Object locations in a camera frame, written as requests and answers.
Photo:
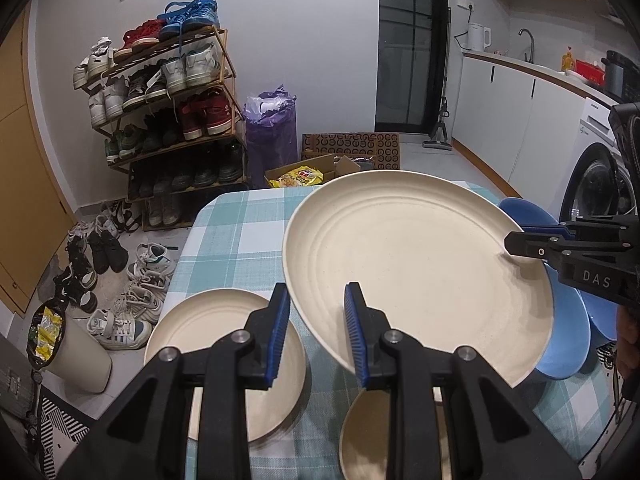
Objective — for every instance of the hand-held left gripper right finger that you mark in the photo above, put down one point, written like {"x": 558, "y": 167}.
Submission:
{"x": 354, "y": 340}

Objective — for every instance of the large cream plate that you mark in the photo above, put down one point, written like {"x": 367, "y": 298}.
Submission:
{"x": 425, "y": 260}

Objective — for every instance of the white washing machine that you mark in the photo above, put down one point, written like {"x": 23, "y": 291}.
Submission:
{"x": 595, "y": 170}

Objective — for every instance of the yellow wrappers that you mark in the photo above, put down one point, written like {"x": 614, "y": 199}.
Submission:
{"x": 46, "y": 332}

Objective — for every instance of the beige trash bin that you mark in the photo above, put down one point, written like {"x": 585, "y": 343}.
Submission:
{"x": 82, "y": 355}

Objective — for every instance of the white electric kettle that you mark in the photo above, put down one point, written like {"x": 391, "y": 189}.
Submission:
{"x": 478, "y": 37}

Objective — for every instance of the medium cream plate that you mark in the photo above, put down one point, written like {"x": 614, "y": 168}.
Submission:
{"x": 210, "y": 320}

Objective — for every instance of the shoe rack with shoes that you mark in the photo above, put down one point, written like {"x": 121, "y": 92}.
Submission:
{"x": 200, "y": 110}

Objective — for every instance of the floor mop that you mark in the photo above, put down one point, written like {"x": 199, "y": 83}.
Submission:
{"x": 440, "y": 120}

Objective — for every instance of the wooden shoe rack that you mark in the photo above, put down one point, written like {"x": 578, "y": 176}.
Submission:
{"x": 225, "y": 85}

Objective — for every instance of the cream bowl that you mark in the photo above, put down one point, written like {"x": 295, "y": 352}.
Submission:
{"x": 365, "y": 435}

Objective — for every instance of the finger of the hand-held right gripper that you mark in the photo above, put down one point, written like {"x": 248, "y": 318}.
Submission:
{"x": 550, "y": 230}
{"x": 530, "y": 247}

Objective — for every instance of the white kitchen counter cabinets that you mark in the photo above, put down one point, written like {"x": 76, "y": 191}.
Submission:
{"x": 500, "y": 95}

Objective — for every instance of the purple plastic bag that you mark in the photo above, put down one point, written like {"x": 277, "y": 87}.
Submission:
{"x": 270, "y": 145}

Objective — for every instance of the yellow bottle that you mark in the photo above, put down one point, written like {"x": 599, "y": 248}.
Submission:
{"x": 567, "y": 60}

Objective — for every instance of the black white striped mat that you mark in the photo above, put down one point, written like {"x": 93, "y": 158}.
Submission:
{"x": 60, "y": 430}

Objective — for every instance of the scattered pile of shoes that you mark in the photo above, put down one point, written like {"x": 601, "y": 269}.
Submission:
{"x": 107, "y": 255}

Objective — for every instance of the black framed glass door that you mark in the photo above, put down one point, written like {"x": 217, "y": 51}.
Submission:
{"x": 405, "y": 45}

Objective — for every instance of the chrome faucet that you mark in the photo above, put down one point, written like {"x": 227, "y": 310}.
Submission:
{"x": 529, "y": 42}

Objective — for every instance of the open brown cardboard box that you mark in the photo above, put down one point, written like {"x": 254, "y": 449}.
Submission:
{"x": 330, "y": 165}

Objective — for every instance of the teal checkered tablecloth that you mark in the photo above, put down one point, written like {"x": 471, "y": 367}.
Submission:
{"x": 235, "y": 240}

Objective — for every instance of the person's right hand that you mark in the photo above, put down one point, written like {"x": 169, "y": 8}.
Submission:
{"x": 629, "y": 340}

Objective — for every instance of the blue bowl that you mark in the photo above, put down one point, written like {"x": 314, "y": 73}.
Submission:
{"x": 565, "y": 330}
{"x": 602, "y": 315}

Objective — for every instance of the black pressure cooker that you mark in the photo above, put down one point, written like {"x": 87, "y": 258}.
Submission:
{"x": 622, "y": 75}

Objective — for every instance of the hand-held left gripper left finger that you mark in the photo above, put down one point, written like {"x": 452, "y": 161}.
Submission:
{"x": 277, "y": 340}

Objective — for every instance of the yellow snack packet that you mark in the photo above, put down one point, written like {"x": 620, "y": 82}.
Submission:
{"x": 297, "y": 177}

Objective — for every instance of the yellow wooden door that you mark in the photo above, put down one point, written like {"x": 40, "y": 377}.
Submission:
{"x": 25, "y": 185}

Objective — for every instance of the red box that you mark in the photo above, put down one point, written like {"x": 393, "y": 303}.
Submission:
{"x": 590, "y": 71}

